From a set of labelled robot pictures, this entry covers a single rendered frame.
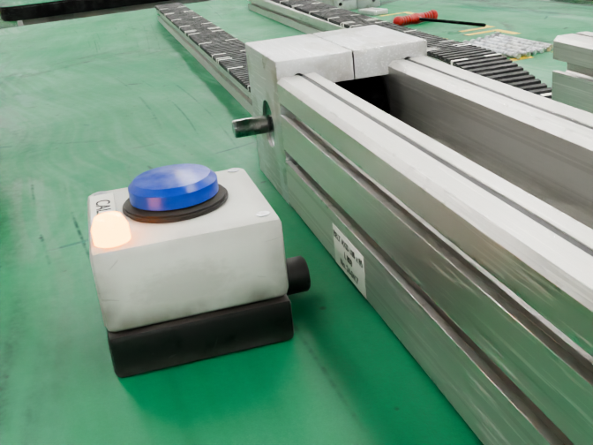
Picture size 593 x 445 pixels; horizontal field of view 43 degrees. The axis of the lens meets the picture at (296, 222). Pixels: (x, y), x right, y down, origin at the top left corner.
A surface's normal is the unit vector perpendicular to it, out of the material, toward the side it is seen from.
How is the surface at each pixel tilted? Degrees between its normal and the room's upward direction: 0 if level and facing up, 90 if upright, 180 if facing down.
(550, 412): 90
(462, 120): 90
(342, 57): 90
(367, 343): 0
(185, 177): 3
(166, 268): 90
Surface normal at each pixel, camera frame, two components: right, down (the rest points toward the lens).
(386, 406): -0.10, -0.92
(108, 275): 0.26, 0.34
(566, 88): -0.96, 0.18
